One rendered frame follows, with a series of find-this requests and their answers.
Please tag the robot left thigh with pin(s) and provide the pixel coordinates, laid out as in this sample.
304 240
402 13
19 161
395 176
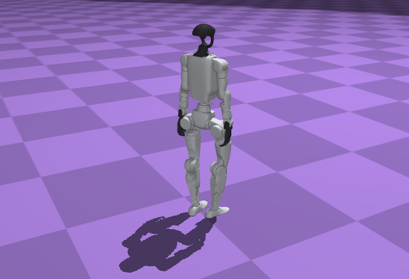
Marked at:
193 140

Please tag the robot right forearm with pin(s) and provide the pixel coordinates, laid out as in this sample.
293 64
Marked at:
226 108

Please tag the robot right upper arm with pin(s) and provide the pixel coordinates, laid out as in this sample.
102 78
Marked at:
220 66

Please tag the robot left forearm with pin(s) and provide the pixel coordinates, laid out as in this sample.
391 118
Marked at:
184 101

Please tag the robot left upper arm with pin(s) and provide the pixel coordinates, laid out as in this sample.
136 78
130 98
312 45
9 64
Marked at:
184 76

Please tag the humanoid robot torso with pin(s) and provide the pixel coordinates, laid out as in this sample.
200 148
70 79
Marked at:
202 80

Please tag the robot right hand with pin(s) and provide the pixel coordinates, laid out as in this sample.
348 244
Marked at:
227 134

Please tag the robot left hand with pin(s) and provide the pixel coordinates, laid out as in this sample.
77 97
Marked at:
180 130

